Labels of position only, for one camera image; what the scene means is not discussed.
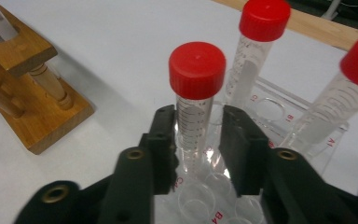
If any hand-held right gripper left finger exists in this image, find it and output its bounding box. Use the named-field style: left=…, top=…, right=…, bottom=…
left=97, top=105, right=180, bottom=224

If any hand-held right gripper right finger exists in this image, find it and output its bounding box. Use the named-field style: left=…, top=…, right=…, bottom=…
left=218, top=105, right=358, bottom=224

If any clear acrylic tube rack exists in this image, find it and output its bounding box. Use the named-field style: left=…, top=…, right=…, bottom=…
left=153, top=76, right=351, bottom=224

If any wooden test tube rack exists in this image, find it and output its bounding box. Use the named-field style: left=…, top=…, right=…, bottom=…
left=0, top=1, right=96, bottom=156

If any white cable with plug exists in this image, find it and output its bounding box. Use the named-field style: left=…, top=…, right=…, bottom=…
left=320, top=0, right=343, bottom=21

